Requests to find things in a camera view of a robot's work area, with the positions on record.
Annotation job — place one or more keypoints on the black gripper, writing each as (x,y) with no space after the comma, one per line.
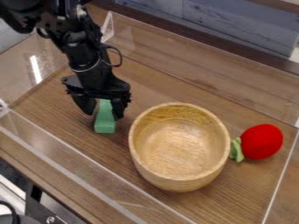
(98,84)

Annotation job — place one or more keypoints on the clear acrylic corner bracket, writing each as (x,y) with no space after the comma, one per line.
(109,28)

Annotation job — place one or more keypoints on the red plush tomato toy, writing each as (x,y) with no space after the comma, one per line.
(258,143)

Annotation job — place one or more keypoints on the green rectangular block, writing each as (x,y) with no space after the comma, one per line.
(105,122)

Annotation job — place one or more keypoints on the black table frame bracket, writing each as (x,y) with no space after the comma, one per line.
(36,214)

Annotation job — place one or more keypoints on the clear acrylic front wall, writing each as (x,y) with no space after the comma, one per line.
(86,186)

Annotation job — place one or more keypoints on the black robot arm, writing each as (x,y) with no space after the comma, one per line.
(65,22)

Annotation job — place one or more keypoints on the brown wooden bowl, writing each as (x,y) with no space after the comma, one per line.
(179,146)

